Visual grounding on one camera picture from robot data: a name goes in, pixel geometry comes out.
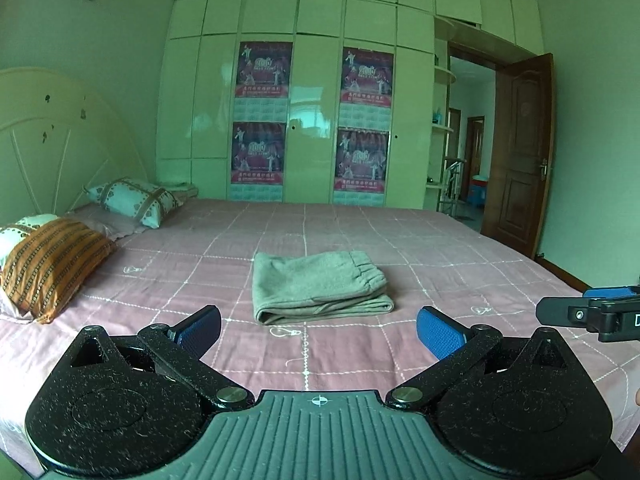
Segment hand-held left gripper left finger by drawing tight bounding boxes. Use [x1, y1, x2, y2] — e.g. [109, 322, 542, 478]
[60, 305, 253, 410]

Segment metal rack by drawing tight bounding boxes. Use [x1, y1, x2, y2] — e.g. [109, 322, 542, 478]
[437, 157, 467, 214]

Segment white patterned pillow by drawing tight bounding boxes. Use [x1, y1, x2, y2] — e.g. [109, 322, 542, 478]
[0, 213, 61, 267]
[83, 177, 185, 228]

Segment pink flat pillow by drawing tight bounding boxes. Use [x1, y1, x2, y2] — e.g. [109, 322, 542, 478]
[64, 204, 152, 241]

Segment bed with pink checked sheet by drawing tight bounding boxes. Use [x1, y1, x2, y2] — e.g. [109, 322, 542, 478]
[0, 197, 640, 476]

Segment corner shelves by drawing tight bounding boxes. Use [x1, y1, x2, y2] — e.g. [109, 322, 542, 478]
[424, 37, 457, 211]

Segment brown wooden door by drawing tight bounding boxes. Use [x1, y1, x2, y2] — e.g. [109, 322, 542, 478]
[481, 53, 557, 260]

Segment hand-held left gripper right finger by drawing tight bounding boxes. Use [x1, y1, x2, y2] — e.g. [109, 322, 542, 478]
[386, 306, 578, 410]

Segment grey pants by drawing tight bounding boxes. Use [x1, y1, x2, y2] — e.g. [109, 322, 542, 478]
[251, 250, 396, 325]

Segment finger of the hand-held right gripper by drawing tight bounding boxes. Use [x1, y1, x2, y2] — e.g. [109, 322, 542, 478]
[535, 297, 601, 332]
[583, 285, 640, 302]

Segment cream headboard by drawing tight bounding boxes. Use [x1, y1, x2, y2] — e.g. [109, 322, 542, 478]
[0, 67, 152, 227]

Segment pale green wardrobe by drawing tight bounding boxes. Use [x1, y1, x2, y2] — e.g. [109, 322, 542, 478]
[156, 0, 542, 211]

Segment purple wall poster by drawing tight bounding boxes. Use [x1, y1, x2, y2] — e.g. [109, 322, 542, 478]
[235, 41, 294, 122]
[228, 121, 287, 203]
[339, 47, 397, 131]
[332, 129, 391, 206]

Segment orange striped pillow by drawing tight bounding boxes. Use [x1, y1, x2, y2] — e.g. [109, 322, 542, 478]
[0, 217, 117, 324]

